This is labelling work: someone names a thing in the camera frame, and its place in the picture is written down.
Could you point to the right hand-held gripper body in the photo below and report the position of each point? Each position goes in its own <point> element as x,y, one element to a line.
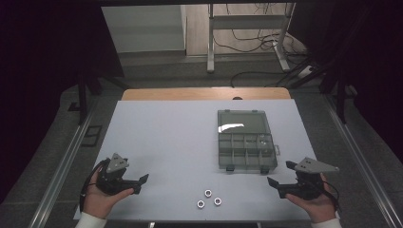
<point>309,185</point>

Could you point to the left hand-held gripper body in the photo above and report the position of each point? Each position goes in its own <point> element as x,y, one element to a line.
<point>111,183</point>

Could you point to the clear grey compartment box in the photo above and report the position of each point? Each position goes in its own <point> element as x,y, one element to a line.
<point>244,148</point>

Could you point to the silver metal nut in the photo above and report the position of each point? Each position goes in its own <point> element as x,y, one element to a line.
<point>207,193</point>
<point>201,204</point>
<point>217,201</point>

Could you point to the person's left hand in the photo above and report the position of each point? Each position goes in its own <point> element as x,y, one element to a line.
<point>99,199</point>

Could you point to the person's right hand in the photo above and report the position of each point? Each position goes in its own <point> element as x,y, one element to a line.
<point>316,207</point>

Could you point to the small metal nut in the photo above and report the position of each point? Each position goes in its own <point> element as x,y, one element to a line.
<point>262,144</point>
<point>262,137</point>

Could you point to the white table mat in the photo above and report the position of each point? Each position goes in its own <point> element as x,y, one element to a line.
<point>164,139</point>

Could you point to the black floor plate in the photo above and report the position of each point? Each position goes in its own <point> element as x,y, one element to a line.
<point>92,135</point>

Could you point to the black metal stand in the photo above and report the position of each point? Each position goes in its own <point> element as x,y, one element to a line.
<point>341,95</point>
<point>83,95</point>

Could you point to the white power strip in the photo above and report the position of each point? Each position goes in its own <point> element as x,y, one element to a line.
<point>305,71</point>

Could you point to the wooden table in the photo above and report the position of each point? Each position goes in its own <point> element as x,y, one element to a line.
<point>190,94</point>

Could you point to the dark curtain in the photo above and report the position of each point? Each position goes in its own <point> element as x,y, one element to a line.
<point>374,63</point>
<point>47,79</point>

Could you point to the aluminium floor rail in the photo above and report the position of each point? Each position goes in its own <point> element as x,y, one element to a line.
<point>60,171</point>
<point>364,164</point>

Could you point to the white metal desk frame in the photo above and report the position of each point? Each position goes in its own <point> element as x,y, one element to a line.
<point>247,22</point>

